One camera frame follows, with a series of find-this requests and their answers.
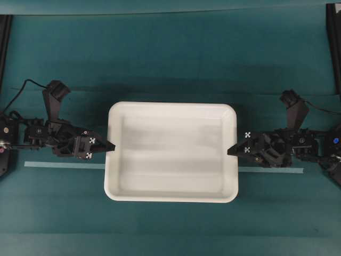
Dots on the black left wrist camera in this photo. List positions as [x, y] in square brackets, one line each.
[53, 95]

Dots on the light blue tape strip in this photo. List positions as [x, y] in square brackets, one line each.
[96, 166]

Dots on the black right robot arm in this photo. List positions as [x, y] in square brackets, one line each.
[319, 147]

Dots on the black right frame post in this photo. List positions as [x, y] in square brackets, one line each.
[333, 32]

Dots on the black frame post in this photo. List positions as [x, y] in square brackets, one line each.
[333, 32]
[5, 24]

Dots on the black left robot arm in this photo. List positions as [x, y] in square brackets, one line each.
[18, 133]

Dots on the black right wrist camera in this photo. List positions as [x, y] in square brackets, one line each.
[296, 109]

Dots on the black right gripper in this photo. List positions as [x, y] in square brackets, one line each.
[270, 148]

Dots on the white plastic tray case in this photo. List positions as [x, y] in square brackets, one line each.
[171, 152]

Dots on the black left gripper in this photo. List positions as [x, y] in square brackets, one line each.
[67, 140]

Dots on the black left frame post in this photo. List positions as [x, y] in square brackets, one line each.
[5, 24]

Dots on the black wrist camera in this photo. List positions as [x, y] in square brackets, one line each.
[53, 95]
[296, 109]

